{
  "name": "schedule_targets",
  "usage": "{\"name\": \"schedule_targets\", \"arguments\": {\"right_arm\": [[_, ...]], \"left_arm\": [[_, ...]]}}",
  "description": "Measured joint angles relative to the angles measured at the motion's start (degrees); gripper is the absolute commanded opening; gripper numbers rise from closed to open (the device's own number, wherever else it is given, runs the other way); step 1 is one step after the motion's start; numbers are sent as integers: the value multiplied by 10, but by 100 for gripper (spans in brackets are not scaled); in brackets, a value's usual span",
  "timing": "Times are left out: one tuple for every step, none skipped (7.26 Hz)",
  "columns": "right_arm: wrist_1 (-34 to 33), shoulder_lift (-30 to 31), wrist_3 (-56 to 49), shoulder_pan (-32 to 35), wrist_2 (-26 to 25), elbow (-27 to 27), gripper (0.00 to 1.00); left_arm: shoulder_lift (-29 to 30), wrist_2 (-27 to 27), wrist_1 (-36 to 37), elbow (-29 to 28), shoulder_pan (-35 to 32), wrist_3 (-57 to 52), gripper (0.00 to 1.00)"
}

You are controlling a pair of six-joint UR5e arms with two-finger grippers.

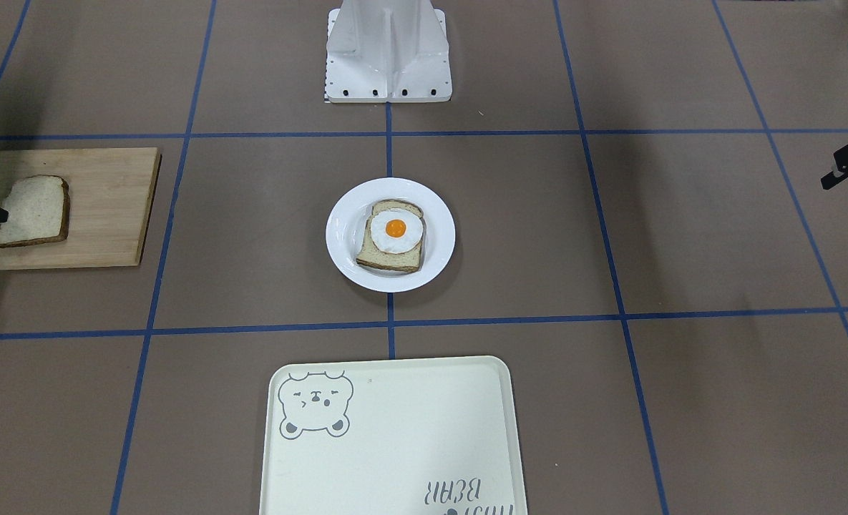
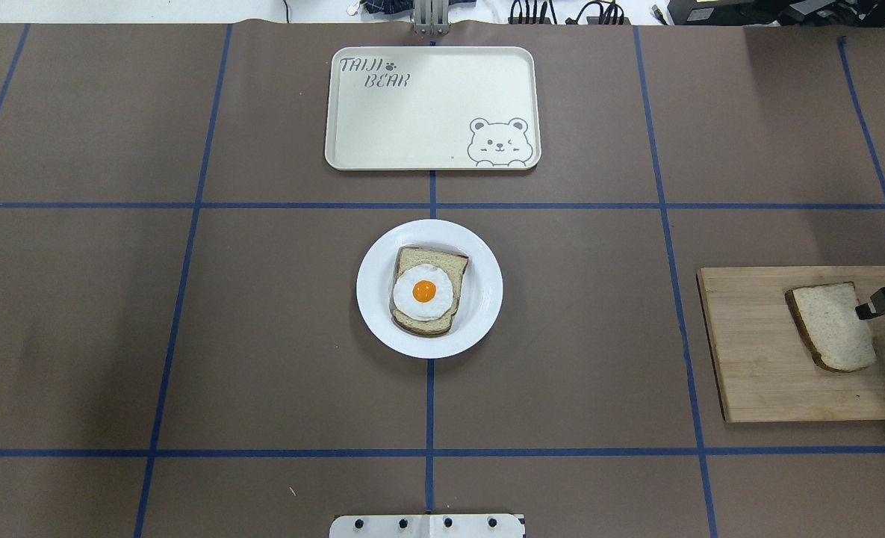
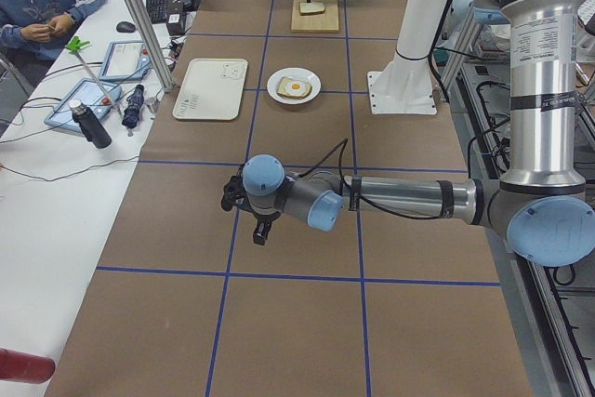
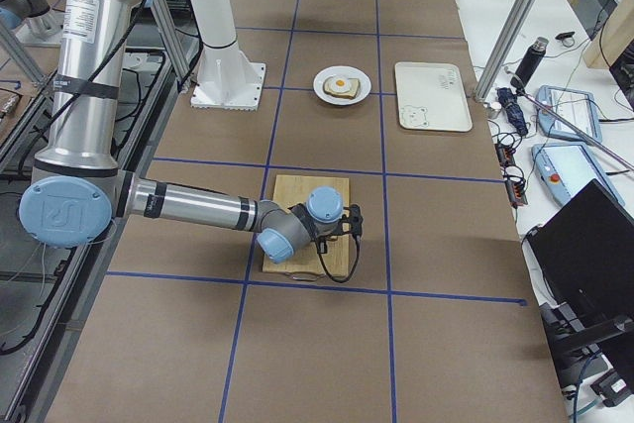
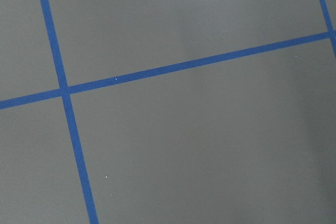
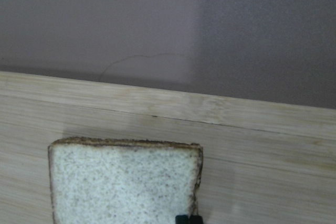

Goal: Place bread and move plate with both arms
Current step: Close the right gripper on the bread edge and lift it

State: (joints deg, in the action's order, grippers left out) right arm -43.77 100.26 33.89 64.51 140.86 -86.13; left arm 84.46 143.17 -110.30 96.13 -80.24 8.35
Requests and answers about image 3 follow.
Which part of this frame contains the red bottle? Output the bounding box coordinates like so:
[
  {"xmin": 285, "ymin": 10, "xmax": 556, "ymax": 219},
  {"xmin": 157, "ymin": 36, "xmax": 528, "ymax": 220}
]
[{"xmin": 1, "ymin": 348, "xmax": 56, "ymax": 384}]

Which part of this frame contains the fried egg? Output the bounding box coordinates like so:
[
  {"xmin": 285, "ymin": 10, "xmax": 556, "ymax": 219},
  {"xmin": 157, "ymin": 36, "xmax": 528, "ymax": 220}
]
[{"xmin": 284, "ymin": 81, "xmax": 308, "ymax": 96}]

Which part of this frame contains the aluminium frame post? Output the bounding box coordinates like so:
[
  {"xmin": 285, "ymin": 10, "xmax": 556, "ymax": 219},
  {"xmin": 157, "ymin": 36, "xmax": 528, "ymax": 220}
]
[{"xmin": 125, "ymin": 0, "xmax": 174, "ymax": 93}]

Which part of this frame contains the black keyboard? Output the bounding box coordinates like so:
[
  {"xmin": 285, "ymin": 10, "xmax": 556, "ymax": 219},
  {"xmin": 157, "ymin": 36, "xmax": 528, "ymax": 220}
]
[{"xmin": 145, "ymin": 0, "xmax": 170, "ymax": 23}]

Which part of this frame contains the black water bottle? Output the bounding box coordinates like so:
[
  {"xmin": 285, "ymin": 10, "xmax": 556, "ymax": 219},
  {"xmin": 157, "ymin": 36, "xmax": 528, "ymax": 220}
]
[{"xmin": 69, "ymin": 99, "xmax": 112, "ymax": 149}]

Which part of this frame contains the white round plate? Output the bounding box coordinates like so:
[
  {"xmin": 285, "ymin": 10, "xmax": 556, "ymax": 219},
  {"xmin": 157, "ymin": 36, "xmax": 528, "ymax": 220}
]
[{"xmin": 267, "ymin": 68, "xmax": 322, "ymax": 105}]

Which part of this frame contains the cream bear tray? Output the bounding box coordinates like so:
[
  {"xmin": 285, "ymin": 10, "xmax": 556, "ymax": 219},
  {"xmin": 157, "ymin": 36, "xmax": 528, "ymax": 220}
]
[{"xmin": 172, "ymin": 58, "xmax": 248, "ymax": 121}]

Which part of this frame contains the far blue teach pendant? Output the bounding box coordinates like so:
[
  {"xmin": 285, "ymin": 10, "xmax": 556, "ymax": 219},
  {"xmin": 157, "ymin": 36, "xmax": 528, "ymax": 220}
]
[{"xmin": 99, "ymin": 41, "xmax": 151, "ymax": 82}]

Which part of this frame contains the folded dark blue umbrella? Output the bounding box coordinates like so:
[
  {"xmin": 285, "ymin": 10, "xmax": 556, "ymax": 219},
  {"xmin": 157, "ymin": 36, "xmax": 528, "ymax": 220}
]
[{"xmin": 122, "ymin": 85, "xmax": 144, "ymax": 129}]

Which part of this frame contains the bread slice under egg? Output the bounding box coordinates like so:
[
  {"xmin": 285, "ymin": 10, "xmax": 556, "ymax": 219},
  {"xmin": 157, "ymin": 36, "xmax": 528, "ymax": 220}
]
[{"xmin": 276, "ymin": 76, "xmax": 311, "ymax": 99}]

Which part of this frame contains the person in blue hoodie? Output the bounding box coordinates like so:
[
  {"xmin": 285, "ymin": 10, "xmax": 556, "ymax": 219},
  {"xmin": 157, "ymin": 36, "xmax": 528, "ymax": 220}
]
[{"xmin": 1, "ymin": 0, "xmax": 105, "ymax": 60}]

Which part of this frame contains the bread slice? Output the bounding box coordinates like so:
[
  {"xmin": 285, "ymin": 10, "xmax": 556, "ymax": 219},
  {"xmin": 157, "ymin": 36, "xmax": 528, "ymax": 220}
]
[
  {"xmin": 298, "ymin": 1, "xmax": 325, "ymax": 16},
  {"xmin": 276, "ymin": 76, "xmax": 311, "ymax": 99}
]

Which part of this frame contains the black computer mouse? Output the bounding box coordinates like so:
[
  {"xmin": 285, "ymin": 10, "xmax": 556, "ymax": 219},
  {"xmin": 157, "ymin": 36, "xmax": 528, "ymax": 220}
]
[{"xmin": 116, "ymin": 21, "xmax": 136, "ymax": 33}]

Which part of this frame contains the white camera pedestal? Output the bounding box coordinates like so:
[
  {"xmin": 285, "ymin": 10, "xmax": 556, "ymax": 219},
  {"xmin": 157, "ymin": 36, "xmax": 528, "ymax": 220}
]
[{"xmin": 368, "ymin": 0, "xmax": 447, "ymax": 115}]

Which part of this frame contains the wooden cutting board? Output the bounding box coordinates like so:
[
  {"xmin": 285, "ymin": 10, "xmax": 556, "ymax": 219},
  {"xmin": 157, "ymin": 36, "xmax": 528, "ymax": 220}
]
[{"xmin": 291, "ymin": 0, "xmax": 339, "ymax": 33}]

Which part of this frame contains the green clamp stick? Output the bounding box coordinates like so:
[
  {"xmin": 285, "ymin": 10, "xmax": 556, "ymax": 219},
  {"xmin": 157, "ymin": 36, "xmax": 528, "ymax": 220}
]
[{"xmin": 65, "ymin": 35, "xmax": 123, "ymax": 115}]

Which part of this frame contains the blue teach pendant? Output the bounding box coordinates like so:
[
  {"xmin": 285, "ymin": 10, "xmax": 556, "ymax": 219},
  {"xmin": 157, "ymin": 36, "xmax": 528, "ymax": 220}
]
[
  {"xmin": 99, "ymin": 41, "xmax": 151, "ymax": 82},
  {"xmin": 44, "ymin": 79, "xmax": 123, "ymax": 138}
]

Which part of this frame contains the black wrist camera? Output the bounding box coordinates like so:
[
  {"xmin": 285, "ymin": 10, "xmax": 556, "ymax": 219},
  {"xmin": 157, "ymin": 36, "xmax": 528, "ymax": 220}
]
[{"xmin": 220, "ymin": 175, "xmax": 245, "ymax": 212}]

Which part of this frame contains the near blue teach pendant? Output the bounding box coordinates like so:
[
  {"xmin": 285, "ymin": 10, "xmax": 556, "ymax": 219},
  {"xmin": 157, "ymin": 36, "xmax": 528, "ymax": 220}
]
[{"xmin": 44, "ymin": 79, "xmax": 123, "ymax": 138}]

